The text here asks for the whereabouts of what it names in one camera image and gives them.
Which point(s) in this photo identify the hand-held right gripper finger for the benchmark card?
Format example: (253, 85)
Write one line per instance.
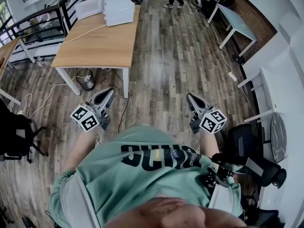
(200, 100)
(190, 102)

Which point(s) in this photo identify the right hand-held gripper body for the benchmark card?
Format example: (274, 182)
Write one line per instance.
(212, 122)

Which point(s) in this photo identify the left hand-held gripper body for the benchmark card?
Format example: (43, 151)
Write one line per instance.
(85, 120)

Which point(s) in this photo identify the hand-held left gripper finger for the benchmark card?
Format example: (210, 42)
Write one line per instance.
(109, 101)
(103, 92)

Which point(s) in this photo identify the white microwave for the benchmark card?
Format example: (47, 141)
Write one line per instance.
(118, 8)

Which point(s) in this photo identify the person's left forearm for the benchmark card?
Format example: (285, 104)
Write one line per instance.
(80, 148)

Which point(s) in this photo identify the person's right forearm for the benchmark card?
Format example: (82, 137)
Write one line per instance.
(209, 144)

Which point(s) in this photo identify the black office chair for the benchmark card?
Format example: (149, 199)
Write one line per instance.
(240, 139)
(263, 217)
(14, 136)

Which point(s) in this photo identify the white power strip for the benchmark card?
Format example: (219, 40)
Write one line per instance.
(232, 76)

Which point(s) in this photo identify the light wooden table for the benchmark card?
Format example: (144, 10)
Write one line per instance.
(7, 51)
(99, 49)

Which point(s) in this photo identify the black chest-mounted device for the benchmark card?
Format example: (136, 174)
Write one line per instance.
(219, 170)

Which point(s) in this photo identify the white desk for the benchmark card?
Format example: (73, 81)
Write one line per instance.
(266, 89)

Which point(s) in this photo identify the round dark marble table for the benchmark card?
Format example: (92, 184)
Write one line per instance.
(278, 136)

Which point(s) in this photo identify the person's green printed t-shirt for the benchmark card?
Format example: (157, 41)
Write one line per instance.
(142, 182)

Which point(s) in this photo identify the white table with grey top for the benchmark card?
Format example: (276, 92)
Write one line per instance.
(237, 24)

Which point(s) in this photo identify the black metal railing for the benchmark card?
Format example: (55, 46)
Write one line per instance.
(63, 11)

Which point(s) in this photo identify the person's face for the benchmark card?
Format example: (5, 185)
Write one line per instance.
(171, 215)

